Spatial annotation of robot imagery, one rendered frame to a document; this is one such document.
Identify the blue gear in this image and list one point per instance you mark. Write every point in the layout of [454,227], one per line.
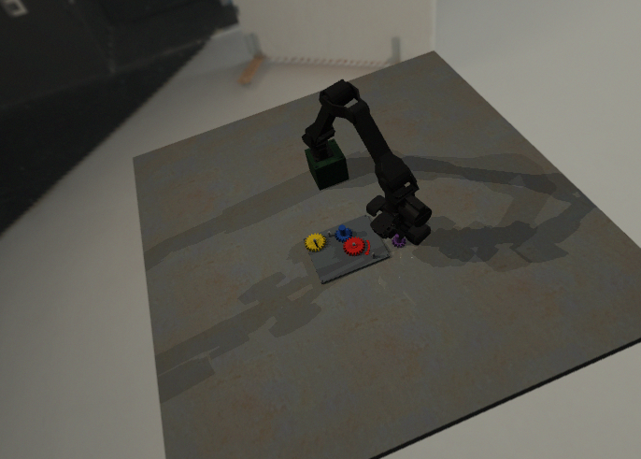
[343,233]

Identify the yellow gear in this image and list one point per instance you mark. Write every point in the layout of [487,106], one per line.
[315,246]

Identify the red gear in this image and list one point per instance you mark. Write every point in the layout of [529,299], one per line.
[357,249]

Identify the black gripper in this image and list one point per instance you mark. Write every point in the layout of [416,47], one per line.
[413,234]

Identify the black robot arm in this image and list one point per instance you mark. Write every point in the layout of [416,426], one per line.
[391,171]

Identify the purple gear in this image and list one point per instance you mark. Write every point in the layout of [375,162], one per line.
[397,242]

